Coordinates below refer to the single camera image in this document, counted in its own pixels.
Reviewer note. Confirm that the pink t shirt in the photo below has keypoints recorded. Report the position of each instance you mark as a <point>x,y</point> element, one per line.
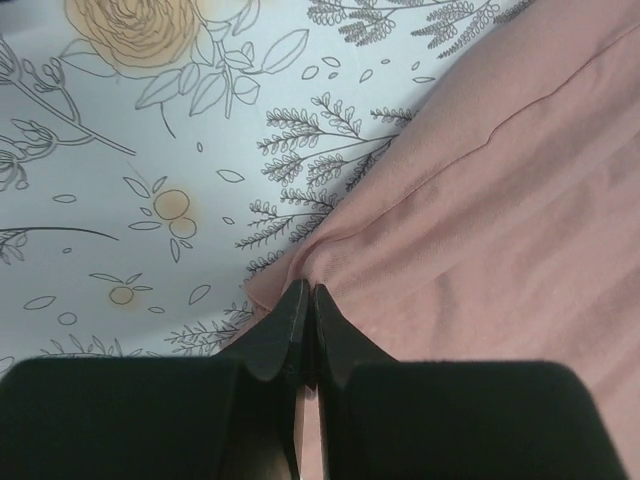
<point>503,223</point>

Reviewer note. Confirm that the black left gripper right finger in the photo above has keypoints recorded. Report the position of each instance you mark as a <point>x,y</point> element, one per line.
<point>382,418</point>

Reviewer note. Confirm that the floral patterned table mat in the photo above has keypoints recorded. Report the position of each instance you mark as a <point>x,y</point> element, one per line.
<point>156,155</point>

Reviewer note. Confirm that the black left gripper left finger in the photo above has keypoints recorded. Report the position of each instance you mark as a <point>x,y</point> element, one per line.
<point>234,415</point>

